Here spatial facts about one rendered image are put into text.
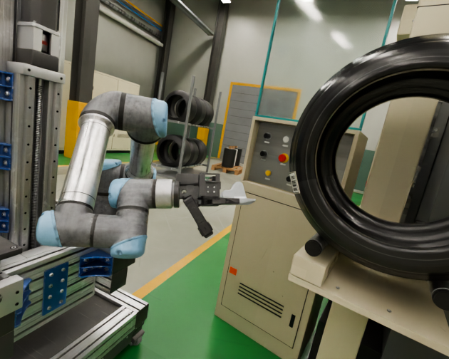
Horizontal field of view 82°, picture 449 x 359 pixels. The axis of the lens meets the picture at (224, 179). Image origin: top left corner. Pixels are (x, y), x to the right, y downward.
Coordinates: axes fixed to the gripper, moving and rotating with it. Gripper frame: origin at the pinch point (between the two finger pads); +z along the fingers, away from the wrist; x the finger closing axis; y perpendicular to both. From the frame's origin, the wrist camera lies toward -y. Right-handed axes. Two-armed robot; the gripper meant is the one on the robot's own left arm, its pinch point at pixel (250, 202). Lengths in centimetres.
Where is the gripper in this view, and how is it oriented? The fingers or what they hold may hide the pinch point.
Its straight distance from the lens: 69.6
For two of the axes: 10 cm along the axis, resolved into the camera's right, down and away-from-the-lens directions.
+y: 0.0, -9.9, 1.4
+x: -1.3, 1.4, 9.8
